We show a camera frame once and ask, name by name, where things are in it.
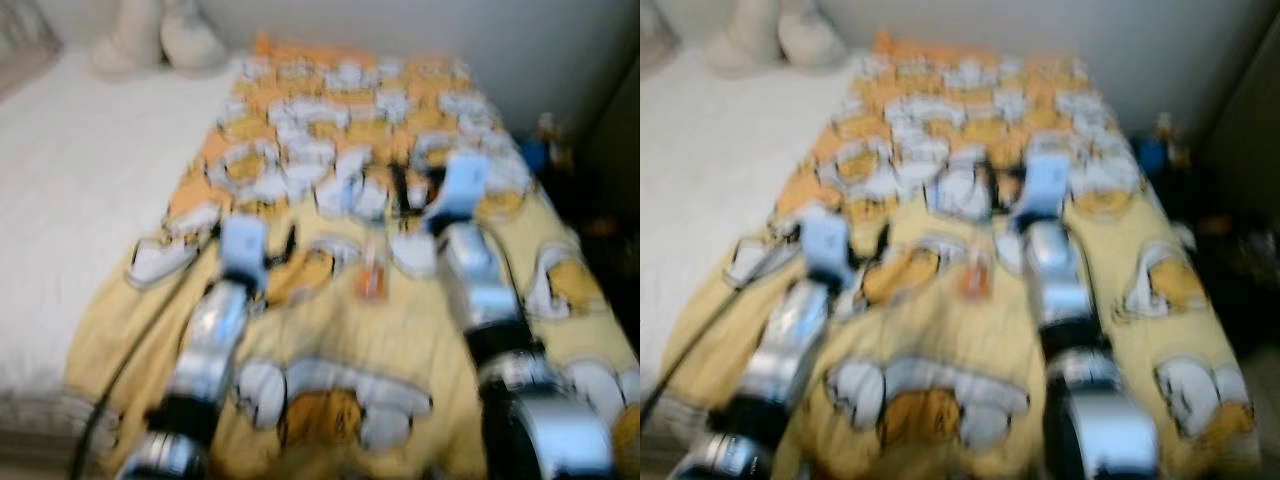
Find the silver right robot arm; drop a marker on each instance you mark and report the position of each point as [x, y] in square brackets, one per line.
[540, 430]
[1095, 430]

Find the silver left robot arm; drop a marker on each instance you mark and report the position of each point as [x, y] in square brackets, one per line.
[205, 350]
[785, 350]

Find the blue container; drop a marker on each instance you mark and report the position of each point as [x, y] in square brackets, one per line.
[538, 155]
[1158, 155]

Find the yellow egg cartoon blanket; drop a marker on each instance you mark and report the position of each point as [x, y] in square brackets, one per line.
[400, 330]
[1000, 330]

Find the white quilted bed cover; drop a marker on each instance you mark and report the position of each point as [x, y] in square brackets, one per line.
[100, 170]
[730, 170]

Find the dark bedside cabinet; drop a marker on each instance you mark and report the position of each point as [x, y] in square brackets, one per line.
[1240, 180]
[610, 200]

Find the beige plush toy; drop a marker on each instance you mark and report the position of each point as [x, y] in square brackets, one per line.
[780, 38]
[160, 40]

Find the grey patterned mattress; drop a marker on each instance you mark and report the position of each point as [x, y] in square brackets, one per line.
[660, 405]
[40, 415]

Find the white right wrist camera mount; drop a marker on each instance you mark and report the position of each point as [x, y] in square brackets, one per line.
[1045, 185]
[462, 185]

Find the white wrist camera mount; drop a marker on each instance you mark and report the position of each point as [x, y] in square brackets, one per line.
[462, 185]
[825, 240]
[243, 245]
[1045, 185]

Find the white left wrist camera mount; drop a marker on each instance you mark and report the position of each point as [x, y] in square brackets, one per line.
[243, 245]
[825, 240]

